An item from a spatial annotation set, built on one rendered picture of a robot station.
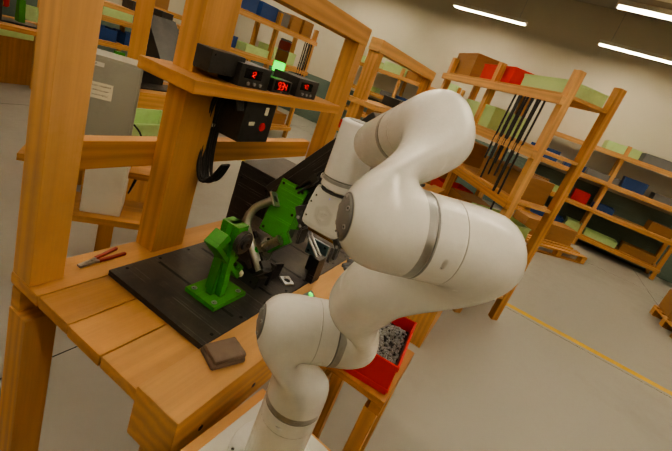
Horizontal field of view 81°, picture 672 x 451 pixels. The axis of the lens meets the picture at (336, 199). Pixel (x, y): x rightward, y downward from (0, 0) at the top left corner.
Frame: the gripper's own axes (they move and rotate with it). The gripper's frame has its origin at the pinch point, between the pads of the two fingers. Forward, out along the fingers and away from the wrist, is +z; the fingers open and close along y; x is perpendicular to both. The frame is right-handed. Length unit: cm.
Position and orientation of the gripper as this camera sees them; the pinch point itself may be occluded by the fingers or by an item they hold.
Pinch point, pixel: (315, 248)
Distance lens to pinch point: 94.8
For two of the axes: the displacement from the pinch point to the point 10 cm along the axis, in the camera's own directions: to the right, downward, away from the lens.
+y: 8.2, 4.3, -3.7
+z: -3.3, 8.9, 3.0
